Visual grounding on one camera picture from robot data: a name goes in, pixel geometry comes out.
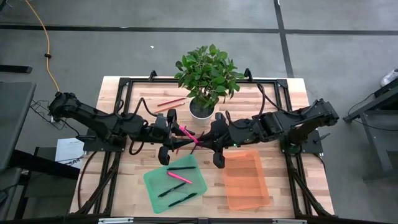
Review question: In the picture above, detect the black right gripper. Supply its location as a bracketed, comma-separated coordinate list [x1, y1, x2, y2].
[197, 112, 237, 169]

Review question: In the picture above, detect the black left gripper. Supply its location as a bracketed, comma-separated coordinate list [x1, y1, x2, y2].
[146, 108, 195, 166]

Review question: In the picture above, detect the pink pen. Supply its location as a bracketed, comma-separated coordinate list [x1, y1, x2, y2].
[178, 125, 200, 144]
[167, 171, 193, 185]

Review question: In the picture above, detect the white ceramic plant pot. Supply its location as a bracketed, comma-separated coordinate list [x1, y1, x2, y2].
[188, 98, 216, 127]

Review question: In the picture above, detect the green translucent plastic bin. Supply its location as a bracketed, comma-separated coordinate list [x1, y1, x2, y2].
[142, 154, 208, 215]

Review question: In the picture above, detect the orange translucent plastic bin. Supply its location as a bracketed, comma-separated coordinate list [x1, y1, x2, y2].
[222, 149, 271, 212]

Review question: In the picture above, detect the green leafy plant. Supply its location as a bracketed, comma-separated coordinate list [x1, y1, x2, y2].
[174, 43, 246, 110]

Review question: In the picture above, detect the white paper sheet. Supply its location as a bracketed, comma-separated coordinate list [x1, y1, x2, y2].
[55, 138, 85, 170]

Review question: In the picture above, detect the grey desk top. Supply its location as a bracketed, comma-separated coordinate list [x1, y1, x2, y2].
[0, 81, 37, 172]

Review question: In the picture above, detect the dark grey side cart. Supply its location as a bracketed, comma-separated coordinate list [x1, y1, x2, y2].
[343, 77, 398, 181]

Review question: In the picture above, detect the black floor stand bar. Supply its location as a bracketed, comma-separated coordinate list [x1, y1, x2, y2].
[0, 64, 34, 75]

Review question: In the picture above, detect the person's white shoe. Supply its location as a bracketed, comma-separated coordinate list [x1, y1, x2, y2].
[379, 68, 398, 88]

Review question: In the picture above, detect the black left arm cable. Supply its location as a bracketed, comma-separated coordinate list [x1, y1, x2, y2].
[123, 97, 159, 121]

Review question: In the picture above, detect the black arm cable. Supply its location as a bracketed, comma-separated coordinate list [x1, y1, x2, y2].
[255, 82, 292, 114]
[123, 97, 159, 121]

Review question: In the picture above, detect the black aluminium table frame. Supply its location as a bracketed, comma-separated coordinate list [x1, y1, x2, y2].
[70, 76, 335, 218]

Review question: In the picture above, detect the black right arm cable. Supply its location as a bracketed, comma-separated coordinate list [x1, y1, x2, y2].
[255, 82, 292, 114]

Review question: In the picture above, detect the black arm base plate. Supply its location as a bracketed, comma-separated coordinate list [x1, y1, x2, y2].
[279, 130, 324, 155]
[76, 129, 127, 152]

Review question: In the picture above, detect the silver metal bracket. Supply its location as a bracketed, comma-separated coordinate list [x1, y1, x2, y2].
[272, 218, 307, 224]
[98, 217, 134, 224]

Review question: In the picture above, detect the black desk leg frame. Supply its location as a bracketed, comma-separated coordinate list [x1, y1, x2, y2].
[0, 146, 81, 224]

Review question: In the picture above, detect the yellow extension cable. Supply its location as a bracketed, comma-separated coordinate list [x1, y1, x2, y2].
[24, 0, 60, 93]

